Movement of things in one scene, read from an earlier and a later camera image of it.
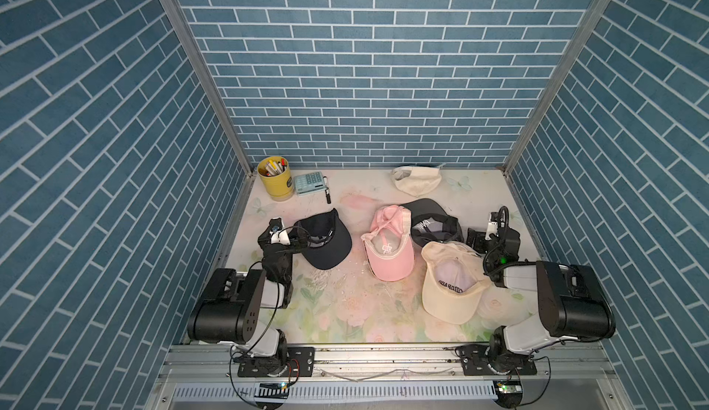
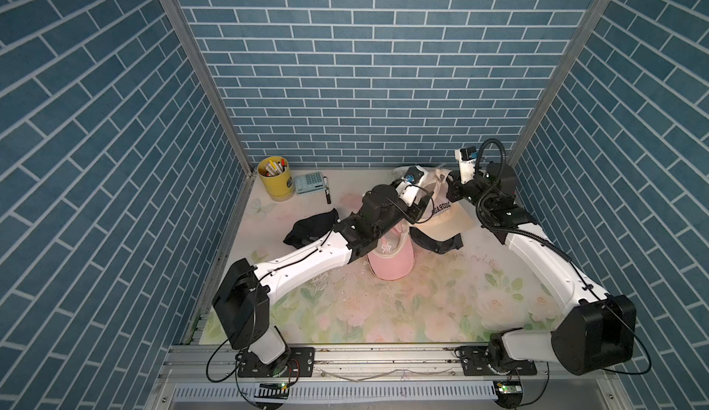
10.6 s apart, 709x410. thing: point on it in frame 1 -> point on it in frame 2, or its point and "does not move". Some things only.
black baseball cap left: x=322 y=239 does not move
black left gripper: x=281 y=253 -> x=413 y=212
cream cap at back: x=416 y=180 does not move
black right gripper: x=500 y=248 -> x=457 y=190
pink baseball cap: x=389 y=243 does not move
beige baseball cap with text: x=454 y=281 -> x=447 y=217
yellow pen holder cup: x=275 y=175 does not move
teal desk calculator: x=308 y=183 does not move
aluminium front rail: x=566 y=377 does not move
